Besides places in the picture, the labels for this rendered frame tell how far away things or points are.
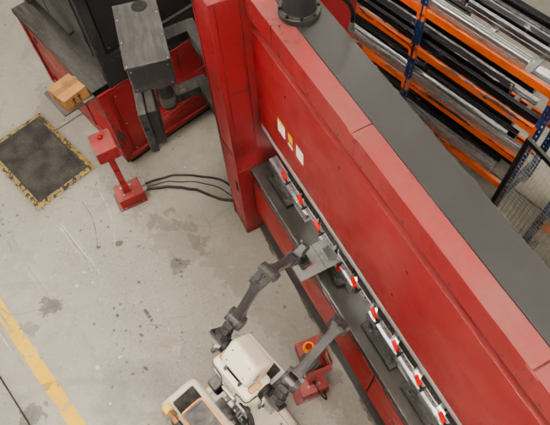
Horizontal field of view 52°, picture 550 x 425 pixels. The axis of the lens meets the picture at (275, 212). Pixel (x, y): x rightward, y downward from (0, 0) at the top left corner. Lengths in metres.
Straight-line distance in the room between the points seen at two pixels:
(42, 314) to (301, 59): 3.06
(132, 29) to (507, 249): 2.23
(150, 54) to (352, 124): 1.29
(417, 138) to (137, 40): 1.66
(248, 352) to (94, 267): 2.23
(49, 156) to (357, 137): 3.70
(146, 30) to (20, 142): 2.68
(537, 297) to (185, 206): 3.35
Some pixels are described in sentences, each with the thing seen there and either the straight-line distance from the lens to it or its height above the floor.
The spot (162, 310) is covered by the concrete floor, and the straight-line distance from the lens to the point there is 4.47.
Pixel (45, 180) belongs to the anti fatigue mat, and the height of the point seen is 0.01.
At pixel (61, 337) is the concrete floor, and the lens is 4.64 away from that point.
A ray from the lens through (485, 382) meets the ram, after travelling 2.39.
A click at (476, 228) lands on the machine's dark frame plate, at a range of 2.13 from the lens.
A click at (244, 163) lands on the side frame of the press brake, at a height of 0.97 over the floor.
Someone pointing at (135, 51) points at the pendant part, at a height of 1.95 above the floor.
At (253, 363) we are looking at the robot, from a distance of 2.81.
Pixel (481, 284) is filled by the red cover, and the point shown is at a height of 2.30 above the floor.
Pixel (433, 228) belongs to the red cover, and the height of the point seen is 2.30.
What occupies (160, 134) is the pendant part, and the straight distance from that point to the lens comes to 3.55.
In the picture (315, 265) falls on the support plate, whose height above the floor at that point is 1.00.
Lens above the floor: 4.10
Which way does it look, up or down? 61 degrees down
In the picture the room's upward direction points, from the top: 5 degrees counter-clockwise
